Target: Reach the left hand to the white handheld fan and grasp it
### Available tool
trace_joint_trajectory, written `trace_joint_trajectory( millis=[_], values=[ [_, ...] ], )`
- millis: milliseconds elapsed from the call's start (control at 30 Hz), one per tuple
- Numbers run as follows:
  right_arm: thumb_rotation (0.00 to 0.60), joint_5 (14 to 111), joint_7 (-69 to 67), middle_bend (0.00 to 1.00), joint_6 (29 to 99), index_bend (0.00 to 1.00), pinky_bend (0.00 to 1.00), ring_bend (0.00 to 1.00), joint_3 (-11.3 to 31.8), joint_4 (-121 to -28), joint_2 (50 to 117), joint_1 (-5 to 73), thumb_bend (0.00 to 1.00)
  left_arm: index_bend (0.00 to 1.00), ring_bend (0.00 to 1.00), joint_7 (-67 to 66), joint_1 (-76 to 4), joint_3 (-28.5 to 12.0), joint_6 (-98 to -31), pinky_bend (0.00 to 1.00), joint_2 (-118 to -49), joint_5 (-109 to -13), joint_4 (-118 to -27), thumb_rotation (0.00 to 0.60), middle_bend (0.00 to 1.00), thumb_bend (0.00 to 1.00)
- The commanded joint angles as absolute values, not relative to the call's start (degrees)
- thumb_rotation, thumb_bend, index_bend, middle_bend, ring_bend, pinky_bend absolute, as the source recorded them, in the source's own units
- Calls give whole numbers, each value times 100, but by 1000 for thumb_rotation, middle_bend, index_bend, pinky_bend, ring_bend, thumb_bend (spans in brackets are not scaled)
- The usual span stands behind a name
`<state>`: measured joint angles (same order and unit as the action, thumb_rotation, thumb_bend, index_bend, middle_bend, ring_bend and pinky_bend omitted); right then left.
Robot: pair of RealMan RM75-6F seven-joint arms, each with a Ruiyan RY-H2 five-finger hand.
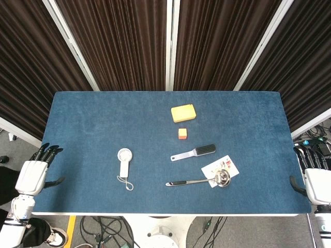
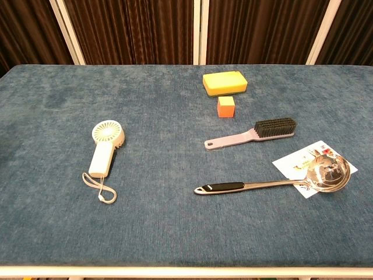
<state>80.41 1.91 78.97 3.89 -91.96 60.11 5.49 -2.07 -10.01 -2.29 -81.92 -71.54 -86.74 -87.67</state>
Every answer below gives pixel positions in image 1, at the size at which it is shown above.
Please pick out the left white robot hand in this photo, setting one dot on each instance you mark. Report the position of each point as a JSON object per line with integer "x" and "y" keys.
{"x": 31, "y": 173}

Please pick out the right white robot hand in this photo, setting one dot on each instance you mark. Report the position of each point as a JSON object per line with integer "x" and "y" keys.
{"x": 314, "y": 178}

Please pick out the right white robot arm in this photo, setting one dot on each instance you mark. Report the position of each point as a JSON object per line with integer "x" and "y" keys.
{"x": 323, "y": 224}

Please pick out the white handheld fan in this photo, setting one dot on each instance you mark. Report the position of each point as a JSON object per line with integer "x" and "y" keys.
{"x": 123, "y": 165}

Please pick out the black and white sneaker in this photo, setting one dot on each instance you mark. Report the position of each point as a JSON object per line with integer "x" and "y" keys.
{"x": 55, "y": 236}

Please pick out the white printed card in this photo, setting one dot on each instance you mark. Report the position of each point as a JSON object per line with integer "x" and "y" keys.
{"x": 230, "y": 165}

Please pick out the blue table cloth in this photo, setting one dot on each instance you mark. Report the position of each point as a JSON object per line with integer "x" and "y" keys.
{"x": 168, "y": 155}

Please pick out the small yellow orange cube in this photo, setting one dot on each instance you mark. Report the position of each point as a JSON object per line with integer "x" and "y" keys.
{"x": 182, "y": 133}

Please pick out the white table base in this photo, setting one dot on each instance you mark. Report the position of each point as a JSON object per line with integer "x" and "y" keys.
{"x": 161, "y": 232}

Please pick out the yellow sponge block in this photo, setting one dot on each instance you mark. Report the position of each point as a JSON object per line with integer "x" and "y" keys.
{"x": 183, "y": 112}

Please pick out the brown pleated curtain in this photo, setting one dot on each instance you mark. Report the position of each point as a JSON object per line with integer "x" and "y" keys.
{"x": 113, "y": 44}

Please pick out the white partition frame post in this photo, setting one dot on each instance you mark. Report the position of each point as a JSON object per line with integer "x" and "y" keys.
{"x": 170, "y": 44}

